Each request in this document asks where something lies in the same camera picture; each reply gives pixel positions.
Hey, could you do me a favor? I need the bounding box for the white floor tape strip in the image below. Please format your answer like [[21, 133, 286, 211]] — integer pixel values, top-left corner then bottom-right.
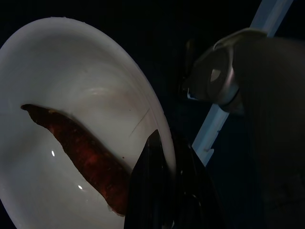
[[192, 0, 295, 167]]

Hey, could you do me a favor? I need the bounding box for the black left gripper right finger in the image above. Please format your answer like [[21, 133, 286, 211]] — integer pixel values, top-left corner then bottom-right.
[[176, 143, 226, 229]]

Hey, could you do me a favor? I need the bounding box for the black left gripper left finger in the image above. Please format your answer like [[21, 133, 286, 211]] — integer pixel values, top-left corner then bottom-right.
[[123, 130, 178, 229]]

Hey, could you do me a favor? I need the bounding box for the white round plate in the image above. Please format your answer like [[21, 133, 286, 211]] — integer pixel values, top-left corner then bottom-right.
[[0, 16, 177, 229]]

